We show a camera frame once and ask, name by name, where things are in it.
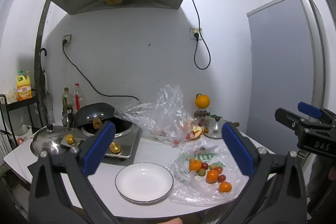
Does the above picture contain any red cherry tomato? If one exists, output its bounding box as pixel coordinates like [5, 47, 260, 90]
[202, 162, 209, 170]
[215, 166, 223, 174]
[218, 174, 226, 182]

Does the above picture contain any steel pot lid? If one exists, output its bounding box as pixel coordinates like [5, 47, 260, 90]
[30, 124, 70, 156]

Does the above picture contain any printed plastic bag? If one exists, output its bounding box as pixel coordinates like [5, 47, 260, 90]
[168, 139, 248, 206]

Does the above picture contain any grey refrigerator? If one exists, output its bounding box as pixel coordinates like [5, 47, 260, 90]
[246, 0, 327, 154]

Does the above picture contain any black wok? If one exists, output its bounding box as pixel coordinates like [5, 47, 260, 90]
[73, 102, 133, 138]

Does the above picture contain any small steel saucepan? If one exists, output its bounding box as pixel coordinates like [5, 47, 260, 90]
[203, 115, 227, 139]

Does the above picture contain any white plate dark rim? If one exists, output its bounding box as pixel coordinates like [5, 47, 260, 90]
[114, 162, 174, 205]

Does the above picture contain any steel induction cooker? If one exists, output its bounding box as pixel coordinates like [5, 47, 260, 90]
[61, 120, 139, 160]

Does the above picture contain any oil bottle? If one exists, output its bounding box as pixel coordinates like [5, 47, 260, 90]
[62, 87, 73, 113]

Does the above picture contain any red label bottle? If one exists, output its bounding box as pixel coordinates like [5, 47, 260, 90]
[73, 83, 85, 113]

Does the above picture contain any clear box of dark fruit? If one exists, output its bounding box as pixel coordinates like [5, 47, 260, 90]
[194, 107, 211, 118]

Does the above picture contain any large orange on box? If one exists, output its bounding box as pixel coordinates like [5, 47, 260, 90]
[195, 93, 210, 109]

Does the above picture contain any orange peel pile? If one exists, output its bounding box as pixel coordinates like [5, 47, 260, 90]
[190, 126, 209, 140]

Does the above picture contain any black metal rack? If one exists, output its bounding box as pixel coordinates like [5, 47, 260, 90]
[1, 89, 43, 150]

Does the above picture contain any yellow detergent bottle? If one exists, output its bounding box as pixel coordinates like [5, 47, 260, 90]
[16, 71, 33, 101]

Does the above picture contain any clear crumpled plastic bag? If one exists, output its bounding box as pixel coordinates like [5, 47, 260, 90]
[114, 85, 198, 147]

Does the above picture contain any vertical dark pipe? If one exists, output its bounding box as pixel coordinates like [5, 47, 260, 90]
[34, 0, 51, 124]

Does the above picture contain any range hood power cable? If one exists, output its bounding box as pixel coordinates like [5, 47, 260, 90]
[188, 0, 211, 71]

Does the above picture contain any right wall socket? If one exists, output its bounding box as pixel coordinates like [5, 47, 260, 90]
[190, 27, 202, 40]

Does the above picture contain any wall socket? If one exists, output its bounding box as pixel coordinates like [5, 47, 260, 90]
[190, 27, 202, 40]
[62, 34, 72, 46]

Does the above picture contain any cooker power cable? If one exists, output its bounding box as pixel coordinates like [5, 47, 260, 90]
[62, 40, 140, 102]

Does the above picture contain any left wall socket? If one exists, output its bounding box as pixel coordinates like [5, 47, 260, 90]
[62, 34, 72, 46]

